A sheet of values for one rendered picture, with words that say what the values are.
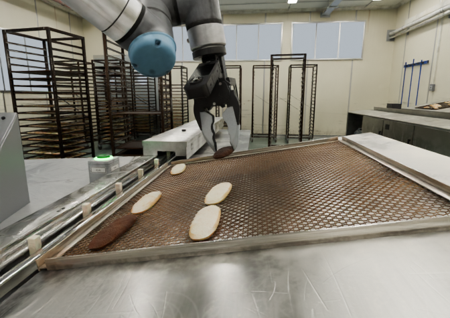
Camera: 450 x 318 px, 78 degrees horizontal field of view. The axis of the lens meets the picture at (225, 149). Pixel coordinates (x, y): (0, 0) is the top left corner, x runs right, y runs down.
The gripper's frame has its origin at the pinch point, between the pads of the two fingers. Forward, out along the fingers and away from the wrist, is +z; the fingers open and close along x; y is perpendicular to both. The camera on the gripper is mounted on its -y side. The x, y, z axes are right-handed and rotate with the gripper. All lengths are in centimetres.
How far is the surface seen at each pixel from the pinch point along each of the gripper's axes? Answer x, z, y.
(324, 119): -69, 82, 719
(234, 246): -8.3, 6.3, -29.6
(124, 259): 4.5, 6.5, -31.5
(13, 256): 28.1, 8.3, -27.3
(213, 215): -3.7, 5.8, -22.4
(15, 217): 48, 8, -12
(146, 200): 11.3, 5.6, -14.7
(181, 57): 274, -146, 665
